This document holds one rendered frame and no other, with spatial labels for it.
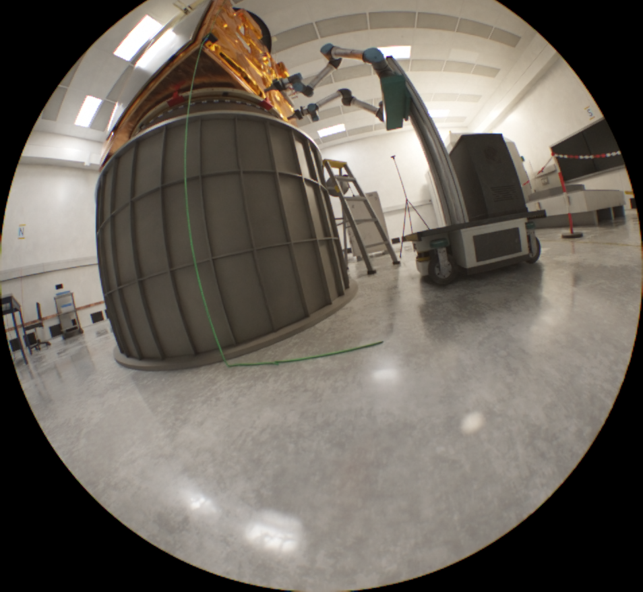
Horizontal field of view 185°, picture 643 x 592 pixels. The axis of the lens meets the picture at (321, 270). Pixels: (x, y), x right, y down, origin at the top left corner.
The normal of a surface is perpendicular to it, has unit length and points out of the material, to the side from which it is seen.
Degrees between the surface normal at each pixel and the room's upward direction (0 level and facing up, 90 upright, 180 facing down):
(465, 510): 0
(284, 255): 90
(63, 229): 90
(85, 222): 90
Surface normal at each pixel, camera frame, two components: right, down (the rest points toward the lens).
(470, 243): -0.32, 0.15
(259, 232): 0.63, -0.08
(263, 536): -0.22, -0.97
